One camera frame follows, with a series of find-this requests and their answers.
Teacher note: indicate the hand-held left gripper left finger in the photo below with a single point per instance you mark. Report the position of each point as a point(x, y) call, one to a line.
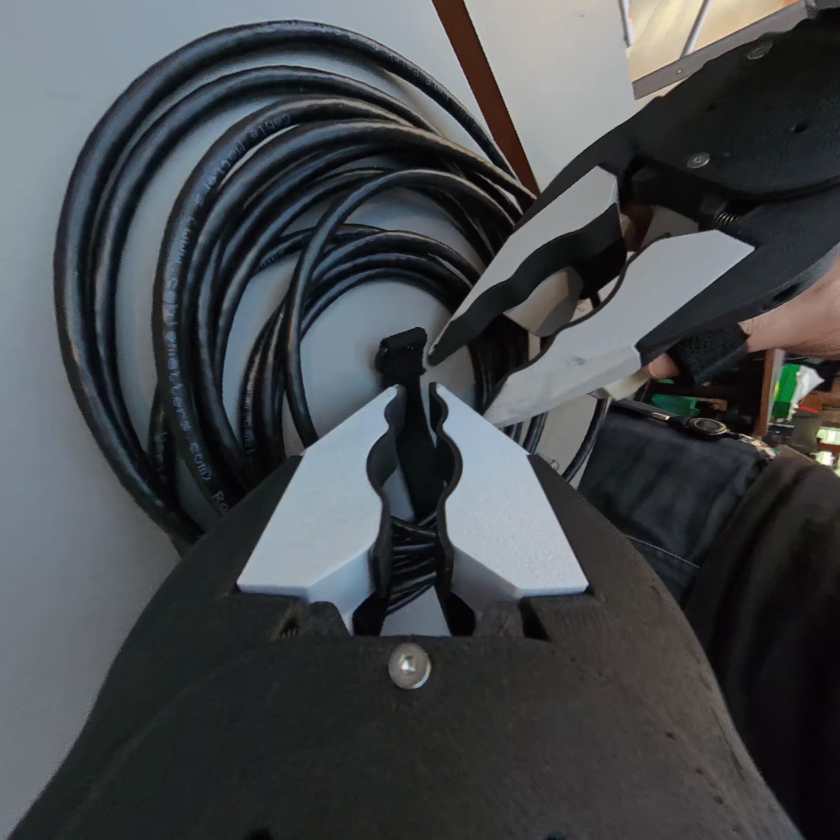
point(308, 531)

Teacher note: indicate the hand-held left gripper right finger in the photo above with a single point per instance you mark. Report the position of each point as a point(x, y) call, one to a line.
point(518, 525)

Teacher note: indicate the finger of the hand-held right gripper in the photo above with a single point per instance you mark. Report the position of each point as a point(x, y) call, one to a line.
point(551, 216)
point(610, 341)

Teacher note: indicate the grey desk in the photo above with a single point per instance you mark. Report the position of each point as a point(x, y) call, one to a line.
point(39, 394)

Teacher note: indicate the person's right hand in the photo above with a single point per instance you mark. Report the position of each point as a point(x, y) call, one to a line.
point(807, 321)

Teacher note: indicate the black key fob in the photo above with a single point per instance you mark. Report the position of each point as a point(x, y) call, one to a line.
point(705, 426)

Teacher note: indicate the green bin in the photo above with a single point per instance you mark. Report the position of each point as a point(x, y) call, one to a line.
point(784, 394)

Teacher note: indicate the person's dark clothing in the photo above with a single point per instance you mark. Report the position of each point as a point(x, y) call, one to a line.
point(774, 590)

